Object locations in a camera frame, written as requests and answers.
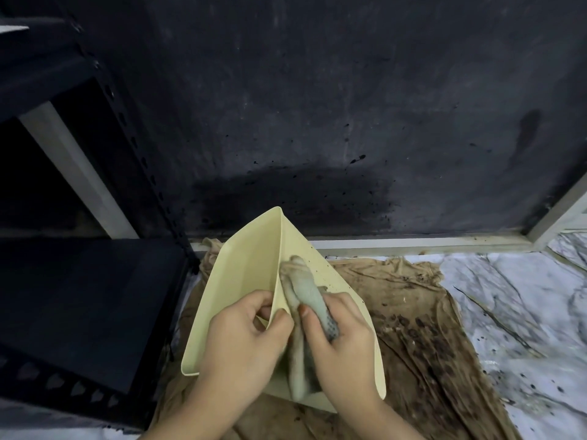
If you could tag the grey cleaning cloth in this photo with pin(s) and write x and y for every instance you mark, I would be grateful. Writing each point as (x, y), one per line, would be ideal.
(305, 288)

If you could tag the person's left forearm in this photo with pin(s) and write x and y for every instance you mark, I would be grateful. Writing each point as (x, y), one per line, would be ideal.
(201, 421)

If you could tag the person's right thumb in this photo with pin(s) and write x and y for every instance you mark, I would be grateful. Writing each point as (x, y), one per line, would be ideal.
(312, 323)

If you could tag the cream plastic tray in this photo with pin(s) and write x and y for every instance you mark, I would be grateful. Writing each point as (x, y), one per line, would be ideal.
(247, 270)

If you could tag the brown stained floor cloth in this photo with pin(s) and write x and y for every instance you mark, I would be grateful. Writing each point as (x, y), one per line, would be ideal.
(412, 343)

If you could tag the person's left thumb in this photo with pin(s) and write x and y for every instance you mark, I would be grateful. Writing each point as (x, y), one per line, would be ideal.
(280, 323)

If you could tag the person's right forearm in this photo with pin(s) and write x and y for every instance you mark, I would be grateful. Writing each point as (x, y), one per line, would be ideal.
(380, 423)

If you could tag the white frame bar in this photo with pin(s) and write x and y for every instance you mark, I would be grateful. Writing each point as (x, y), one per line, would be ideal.
(412, 245)
(559, 213)
(78, 171)

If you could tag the person's left hand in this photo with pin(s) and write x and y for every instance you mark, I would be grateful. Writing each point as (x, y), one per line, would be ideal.
(234, 348)

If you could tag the black metal shelf rack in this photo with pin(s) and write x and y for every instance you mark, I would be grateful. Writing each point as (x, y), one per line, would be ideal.
(69, 293)

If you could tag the person's right hand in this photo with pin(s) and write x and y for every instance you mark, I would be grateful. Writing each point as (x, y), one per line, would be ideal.
(348, 357)

